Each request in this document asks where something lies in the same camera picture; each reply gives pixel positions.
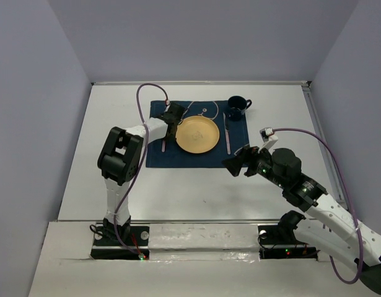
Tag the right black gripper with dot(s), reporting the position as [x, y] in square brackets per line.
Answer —
[248, 155]

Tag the knife with pink handle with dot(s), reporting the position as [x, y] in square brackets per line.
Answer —
[226, 129]

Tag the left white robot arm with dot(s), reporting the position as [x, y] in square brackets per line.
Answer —
[120, 161]

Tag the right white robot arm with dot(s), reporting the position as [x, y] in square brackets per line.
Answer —
[320, 221]

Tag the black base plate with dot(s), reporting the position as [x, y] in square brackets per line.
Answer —
[106, 246]
[274, 247]

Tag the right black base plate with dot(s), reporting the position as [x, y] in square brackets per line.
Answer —
[274, 247]

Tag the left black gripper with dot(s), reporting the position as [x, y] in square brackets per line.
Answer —
[171, 138]

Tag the yellow plate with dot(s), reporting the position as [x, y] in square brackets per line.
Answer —
[197, 134]

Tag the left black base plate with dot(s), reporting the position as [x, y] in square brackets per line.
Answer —
[106, 246]

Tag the dark blue cup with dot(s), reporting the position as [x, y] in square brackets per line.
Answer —
[236, 107]

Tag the dark blue cloth placemat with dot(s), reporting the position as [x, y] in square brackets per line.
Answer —
[175, 157]

